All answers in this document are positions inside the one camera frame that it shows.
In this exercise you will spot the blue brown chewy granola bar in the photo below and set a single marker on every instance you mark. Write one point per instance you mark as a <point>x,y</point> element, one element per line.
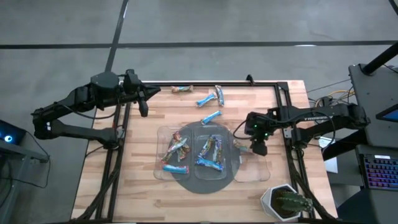
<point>218,151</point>
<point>209,164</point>
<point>206,147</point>

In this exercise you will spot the black computer tower blue lights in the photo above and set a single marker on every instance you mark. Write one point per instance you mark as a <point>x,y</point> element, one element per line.
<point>12,133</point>

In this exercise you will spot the white paper sheet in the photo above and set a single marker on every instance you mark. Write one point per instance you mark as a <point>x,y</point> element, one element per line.
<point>332,165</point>

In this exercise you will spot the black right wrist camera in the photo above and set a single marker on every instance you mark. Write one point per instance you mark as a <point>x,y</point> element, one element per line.
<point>259,148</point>

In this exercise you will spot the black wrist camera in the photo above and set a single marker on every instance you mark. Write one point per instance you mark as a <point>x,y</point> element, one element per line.
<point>143,108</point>
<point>259,148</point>

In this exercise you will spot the black frame bracket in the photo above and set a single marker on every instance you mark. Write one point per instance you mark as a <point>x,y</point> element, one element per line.
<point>249,79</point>

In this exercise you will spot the blue lit screen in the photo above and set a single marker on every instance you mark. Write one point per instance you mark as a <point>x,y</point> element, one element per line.
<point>392,115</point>

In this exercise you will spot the red green granola bar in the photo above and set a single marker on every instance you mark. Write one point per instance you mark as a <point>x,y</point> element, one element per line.
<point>185,153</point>
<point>177,137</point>

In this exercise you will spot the dark grey keyboard desk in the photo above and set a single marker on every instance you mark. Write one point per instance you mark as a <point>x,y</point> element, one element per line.
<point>382,205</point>

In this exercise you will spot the backlit computer keyboard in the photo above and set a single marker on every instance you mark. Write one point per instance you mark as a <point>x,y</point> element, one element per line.
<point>381,172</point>

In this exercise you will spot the snack bars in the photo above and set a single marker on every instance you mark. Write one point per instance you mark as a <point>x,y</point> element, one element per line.
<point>175,148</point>

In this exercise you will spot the orange brown granola bar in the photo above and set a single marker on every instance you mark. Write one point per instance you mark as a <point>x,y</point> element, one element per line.
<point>241,145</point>

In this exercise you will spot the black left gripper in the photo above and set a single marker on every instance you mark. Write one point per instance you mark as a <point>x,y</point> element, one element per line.
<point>133,88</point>

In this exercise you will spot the brown oat granola bar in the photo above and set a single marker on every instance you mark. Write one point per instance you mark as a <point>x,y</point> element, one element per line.
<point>182,89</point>

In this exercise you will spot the round grey woven placemat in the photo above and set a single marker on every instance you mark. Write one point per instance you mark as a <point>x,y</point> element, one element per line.
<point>202,186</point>

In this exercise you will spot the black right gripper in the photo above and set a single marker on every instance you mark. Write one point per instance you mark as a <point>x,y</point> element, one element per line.
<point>256,126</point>

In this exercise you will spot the grey metal base bracket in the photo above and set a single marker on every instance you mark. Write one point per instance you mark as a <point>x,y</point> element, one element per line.
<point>122,133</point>
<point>287,133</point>

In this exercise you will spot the black round pole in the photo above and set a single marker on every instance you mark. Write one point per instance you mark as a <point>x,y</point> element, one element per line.
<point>381,59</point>

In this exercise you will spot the cactus in white pot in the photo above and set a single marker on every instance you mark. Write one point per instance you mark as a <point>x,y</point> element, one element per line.
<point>265,202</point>

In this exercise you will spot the grey equipment cabinet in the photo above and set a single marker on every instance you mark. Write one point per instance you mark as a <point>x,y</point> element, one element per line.
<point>382,81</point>

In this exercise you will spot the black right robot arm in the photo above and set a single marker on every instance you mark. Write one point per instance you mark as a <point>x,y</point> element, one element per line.
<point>326,118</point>

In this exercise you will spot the blue white granola bar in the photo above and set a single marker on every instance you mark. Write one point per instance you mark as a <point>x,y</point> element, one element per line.
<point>219,96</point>

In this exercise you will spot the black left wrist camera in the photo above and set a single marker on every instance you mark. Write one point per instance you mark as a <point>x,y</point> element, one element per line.
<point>143,108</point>

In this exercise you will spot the green cactus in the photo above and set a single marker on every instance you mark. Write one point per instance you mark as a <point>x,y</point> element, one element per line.
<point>292,202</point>

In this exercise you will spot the black slanted pole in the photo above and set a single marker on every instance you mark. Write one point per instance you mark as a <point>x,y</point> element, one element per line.
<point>342,145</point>

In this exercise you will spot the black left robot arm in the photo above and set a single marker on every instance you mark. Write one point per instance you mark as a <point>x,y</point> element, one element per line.
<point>62,109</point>

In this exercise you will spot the grey metal side desk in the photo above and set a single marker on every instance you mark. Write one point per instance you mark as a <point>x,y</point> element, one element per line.
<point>18,151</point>

